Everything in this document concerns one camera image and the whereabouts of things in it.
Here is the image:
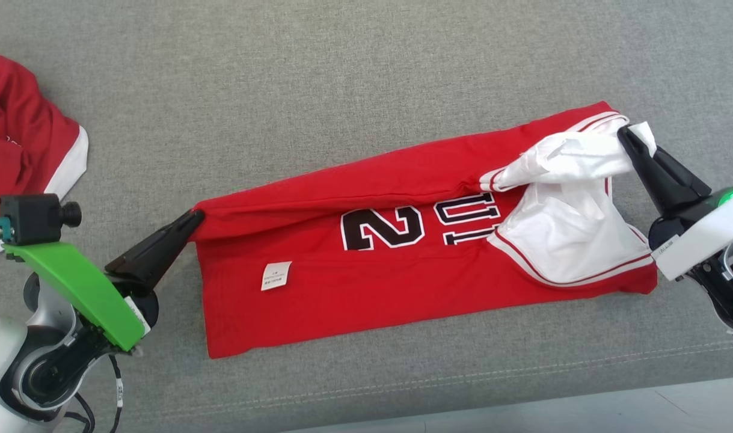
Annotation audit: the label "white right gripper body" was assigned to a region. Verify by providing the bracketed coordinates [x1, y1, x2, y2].
[648, 182, 733, 282]

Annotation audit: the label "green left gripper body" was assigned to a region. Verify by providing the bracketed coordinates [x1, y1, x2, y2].
[5, 241, 161, 354]

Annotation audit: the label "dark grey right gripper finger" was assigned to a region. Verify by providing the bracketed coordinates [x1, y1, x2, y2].
[651, 147, 713, 203]
[617, 125, 689, 216]

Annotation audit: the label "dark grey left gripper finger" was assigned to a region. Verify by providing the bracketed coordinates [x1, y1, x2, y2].
[105, 209, 200, 285]
[129, 211, 206, 296]

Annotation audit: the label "red basketball shorts white hem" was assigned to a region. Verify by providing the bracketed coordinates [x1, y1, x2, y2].
[0, 52, 90, 265]

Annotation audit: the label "red basketball jersey white sleeves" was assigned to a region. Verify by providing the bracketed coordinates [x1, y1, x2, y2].
[189, 101, 658, 360]

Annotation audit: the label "grey fabric sofa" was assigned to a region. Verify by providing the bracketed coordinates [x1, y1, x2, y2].
[0, 0, 733, 433]

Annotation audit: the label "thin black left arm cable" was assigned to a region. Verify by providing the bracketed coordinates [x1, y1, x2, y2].
[72, 355, 126, 433]

